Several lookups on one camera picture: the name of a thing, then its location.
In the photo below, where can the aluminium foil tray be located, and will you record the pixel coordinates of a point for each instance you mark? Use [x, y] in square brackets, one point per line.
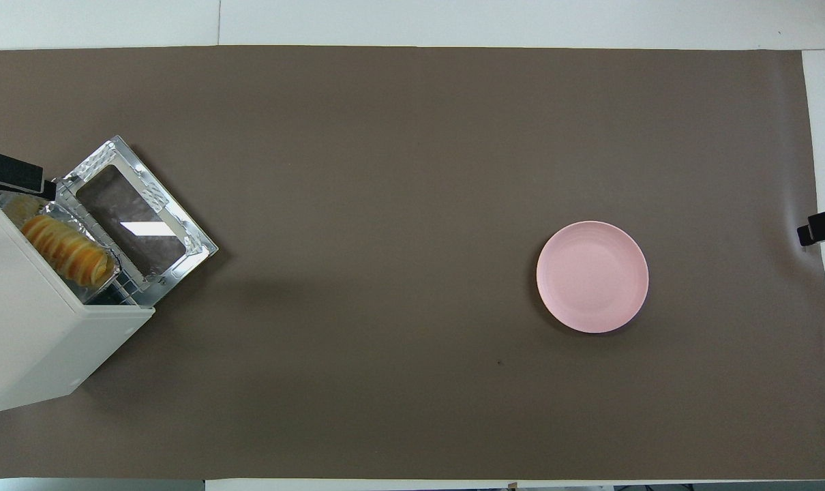
[17, 204]

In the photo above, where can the sliced yellow bread loaf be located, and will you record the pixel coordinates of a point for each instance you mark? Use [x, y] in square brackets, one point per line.
[65, 249]

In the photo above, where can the cream toaster oven body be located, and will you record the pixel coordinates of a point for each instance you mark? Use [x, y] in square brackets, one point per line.
[31, 341]

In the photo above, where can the glass oven door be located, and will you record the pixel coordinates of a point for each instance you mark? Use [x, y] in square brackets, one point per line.
[174, 225]

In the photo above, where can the pink round plate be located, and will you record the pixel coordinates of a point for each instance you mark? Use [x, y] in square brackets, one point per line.
[593, 276]

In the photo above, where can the brown paper table mat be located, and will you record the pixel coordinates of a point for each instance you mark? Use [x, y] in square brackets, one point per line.
[385, 239]

